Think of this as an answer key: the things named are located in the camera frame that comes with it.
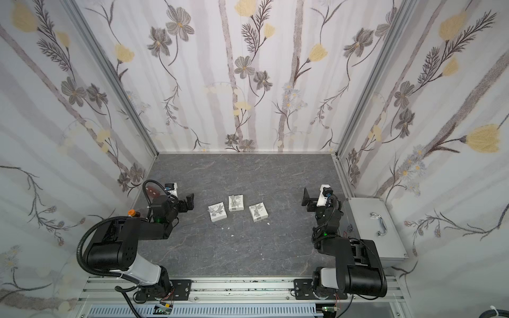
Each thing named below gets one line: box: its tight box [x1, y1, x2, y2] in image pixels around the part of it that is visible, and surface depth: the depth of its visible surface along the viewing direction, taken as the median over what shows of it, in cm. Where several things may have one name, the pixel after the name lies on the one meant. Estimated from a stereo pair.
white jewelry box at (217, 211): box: [207, 201, 228, 222], surface depth 94 cm
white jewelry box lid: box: [248, 202, 269, 222], surface depth 95 cm
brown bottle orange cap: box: [127, 208, 141, 218], surface depth 88 cm
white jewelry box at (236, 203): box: [228, 194, 245, 212], surface depth 97 cm
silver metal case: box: [342, 197, 409, 267], surface depth 78 cm
